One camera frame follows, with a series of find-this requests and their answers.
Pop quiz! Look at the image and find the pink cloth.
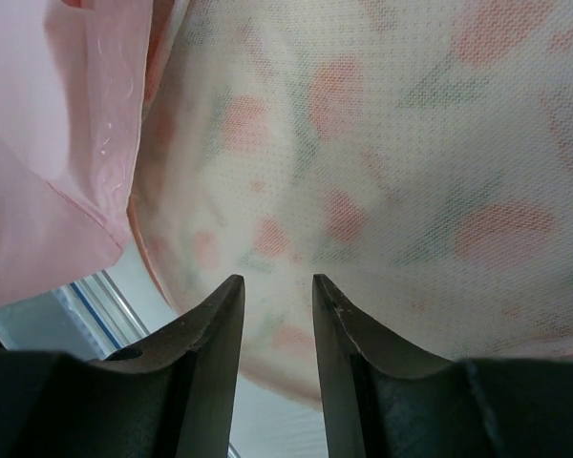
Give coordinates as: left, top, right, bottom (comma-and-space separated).
0, 1, 187, 306

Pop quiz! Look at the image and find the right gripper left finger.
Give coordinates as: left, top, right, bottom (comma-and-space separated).
0, 275, 244, 457

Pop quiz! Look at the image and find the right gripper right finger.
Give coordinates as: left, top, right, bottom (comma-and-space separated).
312, 275, 573, 457

